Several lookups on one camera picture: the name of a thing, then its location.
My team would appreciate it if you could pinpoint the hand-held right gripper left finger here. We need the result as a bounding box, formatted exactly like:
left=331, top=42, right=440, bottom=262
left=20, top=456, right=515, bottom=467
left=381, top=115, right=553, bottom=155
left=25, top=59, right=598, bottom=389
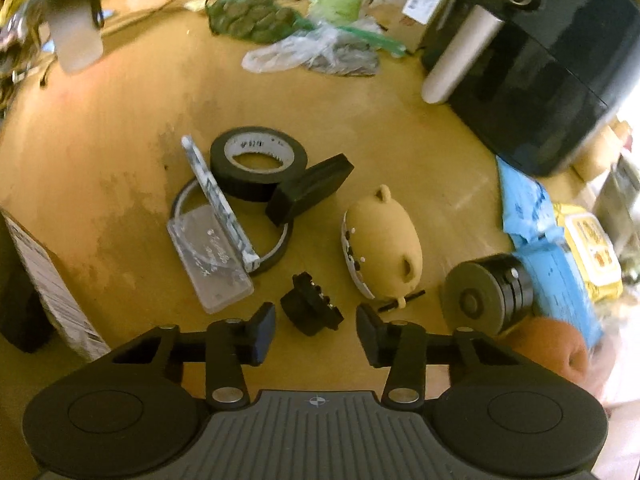
left=107, top=302, right=277, bottom=408

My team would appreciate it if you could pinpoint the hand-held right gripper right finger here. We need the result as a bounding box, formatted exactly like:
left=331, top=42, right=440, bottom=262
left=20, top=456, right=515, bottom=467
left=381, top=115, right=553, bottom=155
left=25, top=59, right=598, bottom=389
left=356, top=305, right=531, bottom=409

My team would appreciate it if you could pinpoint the thin dark tape ring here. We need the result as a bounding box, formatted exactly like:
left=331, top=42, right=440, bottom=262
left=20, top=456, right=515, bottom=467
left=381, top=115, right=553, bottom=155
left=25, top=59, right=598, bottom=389
left=170, top=177, right=292, bottom=276

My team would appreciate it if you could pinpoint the black cylinder magnetic base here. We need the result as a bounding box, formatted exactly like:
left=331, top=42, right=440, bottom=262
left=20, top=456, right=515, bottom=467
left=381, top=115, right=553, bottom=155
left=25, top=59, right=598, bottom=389
left=441, top=254, right=536, bottom=336

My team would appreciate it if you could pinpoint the small black rod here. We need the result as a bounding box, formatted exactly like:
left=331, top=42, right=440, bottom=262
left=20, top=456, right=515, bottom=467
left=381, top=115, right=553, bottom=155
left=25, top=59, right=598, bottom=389
left=377, top=290, right=427, bottom=313

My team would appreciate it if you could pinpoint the tan bear-shaped case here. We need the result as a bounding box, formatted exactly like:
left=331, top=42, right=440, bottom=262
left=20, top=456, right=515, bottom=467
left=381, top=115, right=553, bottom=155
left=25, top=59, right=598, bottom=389
left=341, top=185, right=425, bottom=301

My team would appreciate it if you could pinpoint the patterned white phone case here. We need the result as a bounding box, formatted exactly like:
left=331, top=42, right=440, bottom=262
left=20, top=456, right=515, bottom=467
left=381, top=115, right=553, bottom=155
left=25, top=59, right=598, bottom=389
left=181, top=134, right=261, bottom=270

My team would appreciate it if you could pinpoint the black wedge-shaped block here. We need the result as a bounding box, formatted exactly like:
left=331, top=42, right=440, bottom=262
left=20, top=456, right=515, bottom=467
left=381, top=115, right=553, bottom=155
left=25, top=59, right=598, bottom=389
left=264, top=153, right=355, bottom=227

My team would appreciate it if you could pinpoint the orange fruit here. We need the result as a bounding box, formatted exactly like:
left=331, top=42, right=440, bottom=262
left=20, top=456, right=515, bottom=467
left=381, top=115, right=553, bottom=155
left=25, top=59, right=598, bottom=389
left=502, top=316, right=591, bottom=386

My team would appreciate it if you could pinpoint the black tape roll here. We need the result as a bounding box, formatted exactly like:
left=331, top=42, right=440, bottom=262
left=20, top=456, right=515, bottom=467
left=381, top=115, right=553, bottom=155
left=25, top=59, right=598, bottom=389
left=209, top=127, right=307, bottom=203

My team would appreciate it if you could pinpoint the blue packet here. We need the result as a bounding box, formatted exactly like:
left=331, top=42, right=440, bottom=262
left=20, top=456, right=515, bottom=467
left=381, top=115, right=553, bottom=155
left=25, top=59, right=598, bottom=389
left=495, top=155, right=606, bottom=351

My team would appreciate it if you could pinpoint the cardboard box with white label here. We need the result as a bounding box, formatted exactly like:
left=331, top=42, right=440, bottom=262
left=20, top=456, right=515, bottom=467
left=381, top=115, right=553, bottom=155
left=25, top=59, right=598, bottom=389
left=0, top=207, right=112, bottom=363

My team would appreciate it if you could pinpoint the yellow wet wipes pack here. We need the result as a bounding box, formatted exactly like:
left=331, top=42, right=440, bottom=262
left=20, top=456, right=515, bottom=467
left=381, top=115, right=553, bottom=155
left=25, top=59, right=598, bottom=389
left=552, top=202, right=625, bottom=303

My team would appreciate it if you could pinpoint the clear plastic bag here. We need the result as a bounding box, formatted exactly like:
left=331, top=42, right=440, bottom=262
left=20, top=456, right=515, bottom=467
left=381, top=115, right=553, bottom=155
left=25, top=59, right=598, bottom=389
left=241, top=22, right=408, bottom=78

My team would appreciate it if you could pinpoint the green net bag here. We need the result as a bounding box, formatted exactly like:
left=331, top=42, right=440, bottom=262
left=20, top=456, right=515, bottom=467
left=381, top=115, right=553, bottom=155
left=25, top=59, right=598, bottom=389
left=205, top=0, right=313, bottom=45

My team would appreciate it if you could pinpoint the brown cardboard box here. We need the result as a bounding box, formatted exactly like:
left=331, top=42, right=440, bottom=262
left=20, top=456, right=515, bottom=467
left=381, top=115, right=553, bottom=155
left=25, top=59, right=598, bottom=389
left=370, top=0, right=476, bottom=53

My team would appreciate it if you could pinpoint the black air fryer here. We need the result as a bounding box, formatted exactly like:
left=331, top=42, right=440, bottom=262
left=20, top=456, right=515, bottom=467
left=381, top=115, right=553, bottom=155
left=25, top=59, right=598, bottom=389
left=420, top=0, right=640, bottom=178

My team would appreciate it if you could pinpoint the pile of snack packets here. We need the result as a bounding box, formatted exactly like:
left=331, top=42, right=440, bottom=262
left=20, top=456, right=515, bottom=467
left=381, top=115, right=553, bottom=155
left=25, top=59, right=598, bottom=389
left=0, top=0, right=46, bottom=121

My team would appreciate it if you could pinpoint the small black clip mount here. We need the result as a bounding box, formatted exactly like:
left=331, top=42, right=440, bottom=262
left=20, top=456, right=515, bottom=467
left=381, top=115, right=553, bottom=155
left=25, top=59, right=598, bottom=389
left=280, top=272, right=345, bottom=338

